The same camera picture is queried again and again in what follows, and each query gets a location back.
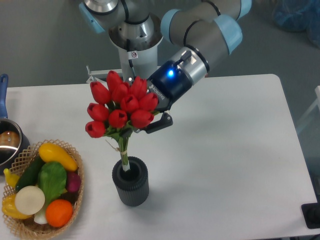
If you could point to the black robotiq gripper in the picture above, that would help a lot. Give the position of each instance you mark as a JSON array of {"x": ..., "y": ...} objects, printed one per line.
[{"x": 169, "y": 83}]

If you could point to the red tulip bouquet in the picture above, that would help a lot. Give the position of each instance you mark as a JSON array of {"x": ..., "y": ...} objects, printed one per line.
[{"x": 120, "y": 108}]

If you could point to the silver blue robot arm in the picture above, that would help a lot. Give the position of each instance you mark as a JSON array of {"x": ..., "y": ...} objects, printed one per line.
[{"x": 173, "y": 52}]

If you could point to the dark grey ribbed vase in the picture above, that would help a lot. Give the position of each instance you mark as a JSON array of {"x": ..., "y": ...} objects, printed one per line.
[{"x": 132, "y": 185}]

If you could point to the purple red onion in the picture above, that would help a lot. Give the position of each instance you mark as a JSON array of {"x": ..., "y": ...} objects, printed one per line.
[{"x": 73, "y": 182}]

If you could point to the yellow squash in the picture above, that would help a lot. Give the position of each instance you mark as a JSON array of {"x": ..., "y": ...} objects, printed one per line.
[{"x": 50, "y": 152}]

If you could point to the green lettuce leaf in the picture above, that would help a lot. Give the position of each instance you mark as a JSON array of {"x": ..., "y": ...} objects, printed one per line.
[{"x": 52, "y": 181}]

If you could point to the green cucumber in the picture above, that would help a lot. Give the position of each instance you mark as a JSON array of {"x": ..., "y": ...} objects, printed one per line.
[{"x": 30, "y": 174}]

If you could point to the orange fruit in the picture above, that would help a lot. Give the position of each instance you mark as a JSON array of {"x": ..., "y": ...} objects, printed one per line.
[{"x": 59, "y": 212}]

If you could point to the white round radish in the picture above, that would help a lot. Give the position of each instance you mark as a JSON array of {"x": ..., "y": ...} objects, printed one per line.
[{"x": 29, "y": 200}]

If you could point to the yellow banana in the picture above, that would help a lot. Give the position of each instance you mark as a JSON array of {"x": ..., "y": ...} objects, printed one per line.
[{"x": 10, "y": 178}]

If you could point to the blue plastic bag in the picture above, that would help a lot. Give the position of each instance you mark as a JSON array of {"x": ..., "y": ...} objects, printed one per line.
[{"x": 298, "y": 16}]

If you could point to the yellow bell pepper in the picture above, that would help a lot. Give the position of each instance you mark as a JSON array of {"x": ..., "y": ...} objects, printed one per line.
[{"x": 9, "y": 208}]

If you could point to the woven wicker basket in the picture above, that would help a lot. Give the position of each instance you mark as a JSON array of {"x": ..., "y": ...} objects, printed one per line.
[{"x": 27, "y": 229}]

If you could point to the black device at table edge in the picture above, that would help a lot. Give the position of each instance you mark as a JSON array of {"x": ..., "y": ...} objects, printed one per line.
[{"x": 311, "y": 214}]

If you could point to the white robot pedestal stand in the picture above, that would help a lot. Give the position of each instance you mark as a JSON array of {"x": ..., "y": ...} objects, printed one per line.
[{"x": 142, "y": 63}]

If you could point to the blue handled saucepan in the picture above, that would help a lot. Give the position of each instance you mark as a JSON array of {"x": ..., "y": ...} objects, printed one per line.
[{"x": 12, "y": 139}]

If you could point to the white frame at right edge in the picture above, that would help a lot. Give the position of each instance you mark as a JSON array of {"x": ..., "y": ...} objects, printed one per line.
[{"x": 312, "y": 111}]

